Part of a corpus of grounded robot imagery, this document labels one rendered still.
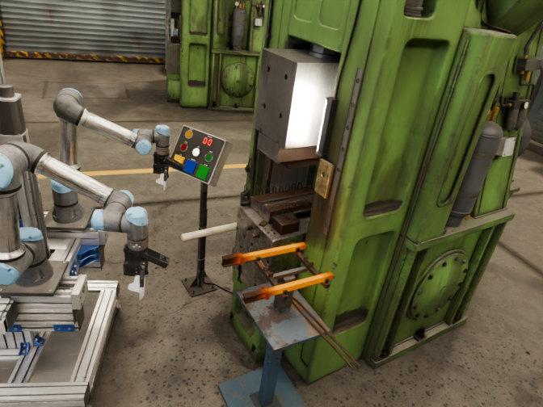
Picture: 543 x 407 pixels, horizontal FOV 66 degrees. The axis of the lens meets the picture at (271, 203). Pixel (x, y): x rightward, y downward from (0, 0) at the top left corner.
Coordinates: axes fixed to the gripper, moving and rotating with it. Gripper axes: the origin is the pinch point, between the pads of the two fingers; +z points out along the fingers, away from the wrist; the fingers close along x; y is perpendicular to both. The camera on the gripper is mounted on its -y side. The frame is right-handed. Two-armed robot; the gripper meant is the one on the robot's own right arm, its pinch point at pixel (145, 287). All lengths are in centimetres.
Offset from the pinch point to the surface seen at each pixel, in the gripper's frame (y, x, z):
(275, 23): -53, -94, -93
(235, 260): -36.6, -15.8, -2.3
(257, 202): -51, -66, -4
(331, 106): -74, -40, -68
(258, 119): -47, -73, -49
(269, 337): -53, 5, 24
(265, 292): -47.3, 7.0, -3.9
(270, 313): -55, -10, 24
